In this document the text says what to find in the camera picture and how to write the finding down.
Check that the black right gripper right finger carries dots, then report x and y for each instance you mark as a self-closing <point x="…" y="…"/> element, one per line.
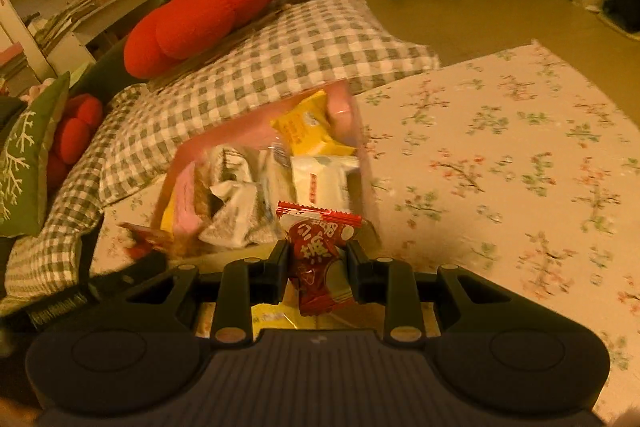
<point x="391" y="284"/>

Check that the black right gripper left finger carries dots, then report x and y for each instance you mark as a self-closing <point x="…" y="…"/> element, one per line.
<point x="245" y="283"/>

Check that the pink snack packet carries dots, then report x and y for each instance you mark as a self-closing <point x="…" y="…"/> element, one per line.
<point x="190" y="202"/>

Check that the red snack packet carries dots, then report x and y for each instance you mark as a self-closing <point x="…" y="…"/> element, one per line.
<point x="318" y="237"/>

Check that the beige snack packet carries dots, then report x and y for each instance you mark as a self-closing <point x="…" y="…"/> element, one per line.
<point x="321" y="181"/>

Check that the yellow printed snack packet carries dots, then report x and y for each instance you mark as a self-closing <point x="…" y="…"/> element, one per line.
<point x="279" y="316"/>

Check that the crumpled white snack wrapper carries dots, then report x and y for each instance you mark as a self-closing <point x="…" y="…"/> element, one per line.
<point x="236" y="176"/>

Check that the clear wrapped snack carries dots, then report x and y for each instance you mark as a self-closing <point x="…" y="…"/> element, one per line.
<point x="275" y="175"/>

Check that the pink snack box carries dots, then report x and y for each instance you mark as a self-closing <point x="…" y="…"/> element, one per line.
<point x="252" y="130"/>

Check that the floral tablecloth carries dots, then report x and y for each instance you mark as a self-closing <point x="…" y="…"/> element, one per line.
<point x="517" y="167"/>

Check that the small red plush pillow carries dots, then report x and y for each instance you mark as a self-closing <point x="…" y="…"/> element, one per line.
<point x="82" y="116"/>

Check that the grey checkered blanket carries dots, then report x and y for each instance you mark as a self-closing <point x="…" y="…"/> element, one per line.
<point x="310" y="44"/>

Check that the large red plush pillow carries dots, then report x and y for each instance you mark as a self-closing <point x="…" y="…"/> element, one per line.
<point x="181" y="29"/>

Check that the green embroidered cushion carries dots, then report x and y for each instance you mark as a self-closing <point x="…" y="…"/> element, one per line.
<point x="24" y="161"/>

